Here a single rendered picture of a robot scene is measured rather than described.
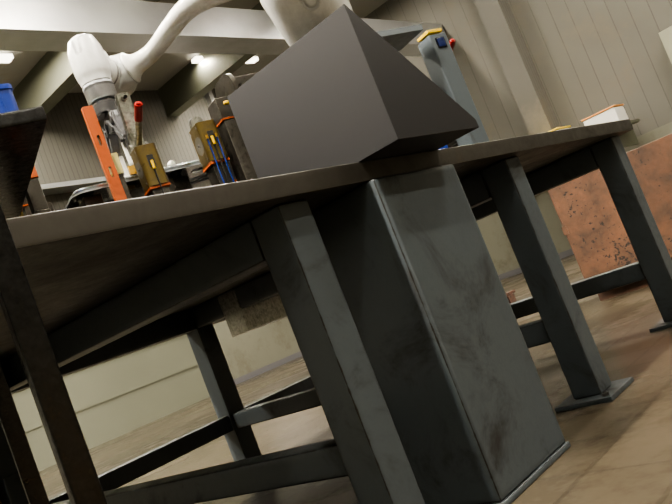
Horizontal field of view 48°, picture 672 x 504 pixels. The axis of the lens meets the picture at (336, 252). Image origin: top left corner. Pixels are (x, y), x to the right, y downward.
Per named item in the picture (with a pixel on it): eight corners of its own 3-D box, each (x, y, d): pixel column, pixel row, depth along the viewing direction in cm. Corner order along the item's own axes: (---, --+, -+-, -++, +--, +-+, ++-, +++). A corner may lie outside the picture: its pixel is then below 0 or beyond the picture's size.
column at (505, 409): (571, 445, 161) (456, 161, 166) (505, 509, 138) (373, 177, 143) (457, 465, 182) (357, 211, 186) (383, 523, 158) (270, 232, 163)
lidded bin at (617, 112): (631, 121, 903) (623, 103, 904) (621, 123, 876) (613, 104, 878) (599, 136, 930) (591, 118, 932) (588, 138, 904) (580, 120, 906)
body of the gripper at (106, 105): (119, 94, 219) (130, 123, 218) (113, 106, 226) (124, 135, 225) (94, 99, 215) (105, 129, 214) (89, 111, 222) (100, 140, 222)
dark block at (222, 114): (274, 240, 214) (222, 105, 217) (284, 234, 208) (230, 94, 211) (259, 245, 212) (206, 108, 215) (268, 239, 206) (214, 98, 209)
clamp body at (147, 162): (195, 269, 207) (150, 150, 210) (205, 261, 199) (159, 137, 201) (173, 276, 204) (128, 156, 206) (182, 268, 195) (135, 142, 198)
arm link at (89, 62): (105, 73, 215) (125, 84, 228) (86, 23, 216) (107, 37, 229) (72, 88, 216) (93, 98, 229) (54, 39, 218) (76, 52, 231)
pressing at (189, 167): (424, 124, 288) (422, 121, 288) (458, 100, 268) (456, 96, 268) (61, 219, 219) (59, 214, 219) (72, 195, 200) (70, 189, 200)
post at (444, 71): (485, 168, 240) (433, 43, 244) (500, 160, 234) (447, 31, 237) (467, 174, 237) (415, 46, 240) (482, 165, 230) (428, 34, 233)
